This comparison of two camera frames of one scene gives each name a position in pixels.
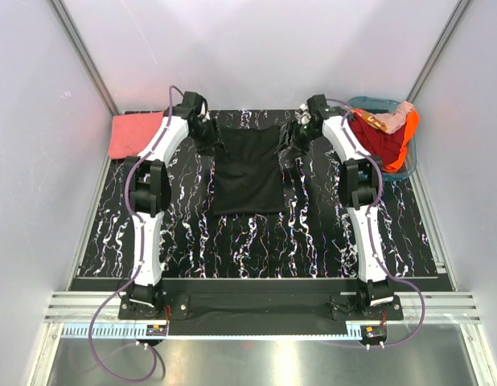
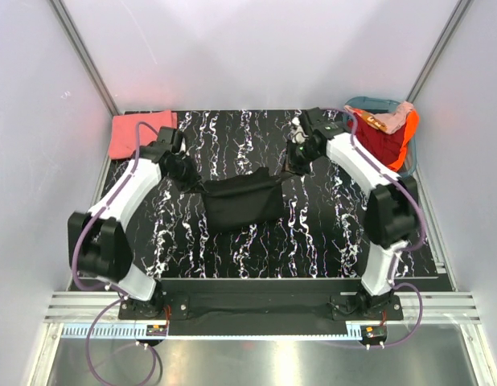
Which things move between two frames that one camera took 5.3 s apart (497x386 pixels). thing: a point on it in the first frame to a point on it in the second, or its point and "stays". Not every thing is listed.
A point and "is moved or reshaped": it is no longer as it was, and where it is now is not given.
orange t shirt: x=411 y=127 stays
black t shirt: x=248 y=170 is moved or reshaped
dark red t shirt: x=377 y=141 stays
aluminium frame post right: x=459 y=9 stays
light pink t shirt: x=391 y=123 stays
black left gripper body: x=206 y=135 to x=185 y=175
